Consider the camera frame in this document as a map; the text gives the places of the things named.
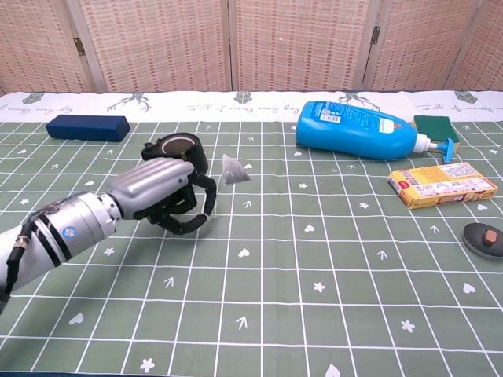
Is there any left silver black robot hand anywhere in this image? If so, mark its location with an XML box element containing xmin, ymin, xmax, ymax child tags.
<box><xmin>106</xmin><ymin>157</ymin><xmax>218</xmax><ymax>236</ymax></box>

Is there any pyramid tea bag with string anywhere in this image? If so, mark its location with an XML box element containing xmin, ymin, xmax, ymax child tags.
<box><xmin>195</xmin><ymin>153</ymin><xmax>252</xmax><ymax>218</ymax></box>

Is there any black lid with knob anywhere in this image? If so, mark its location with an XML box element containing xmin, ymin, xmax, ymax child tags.
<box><xmin>462</xmin><ymin>221</ymin><xmax>503</xmax><ymax>258</ymax></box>

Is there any dark blue rectangular box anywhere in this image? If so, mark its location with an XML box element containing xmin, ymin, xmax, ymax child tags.
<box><xmin>45</xmin><ymin>114</ymin><xmax>130</xmax><ymax>143</ymax></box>

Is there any green grid tablecloth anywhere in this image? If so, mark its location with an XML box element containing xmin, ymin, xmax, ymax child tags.
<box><xmin>0</xmin><ymin>90</ymin><xmax>503</xmax><ymax>377</ymax></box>

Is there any woven folding screen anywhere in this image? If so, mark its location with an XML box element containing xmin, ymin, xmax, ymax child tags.
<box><xmin>0</xmin><ymin>0</ymin><xmax>503</xmax><ymax>95</ymax></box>

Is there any blue pump detergent bottle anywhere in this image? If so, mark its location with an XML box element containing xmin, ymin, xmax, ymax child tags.
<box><xmin>295</xmin><ymin>100</ymin><xmax>457</xmax><ymax>164</ymax></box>

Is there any yellow printed carton box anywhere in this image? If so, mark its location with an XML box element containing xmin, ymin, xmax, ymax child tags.
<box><xmin>388</xmin><ymin>162</ymin><xmax>499</xmax><ymax>210</ymax></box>

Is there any green yellow sponge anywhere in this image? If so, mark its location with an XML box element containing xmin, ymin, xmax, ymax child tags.
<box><xmin>413</xmin><ymin>114</ymin><xmax>461</xmax><ymax>152</ymax></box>

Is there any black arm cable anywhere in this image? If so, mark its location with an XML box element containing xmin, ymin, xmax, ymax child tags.
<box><xmin>0</xmin><ymin>221</ymin><xmax>32</xmax><ymax>303</ymax></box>

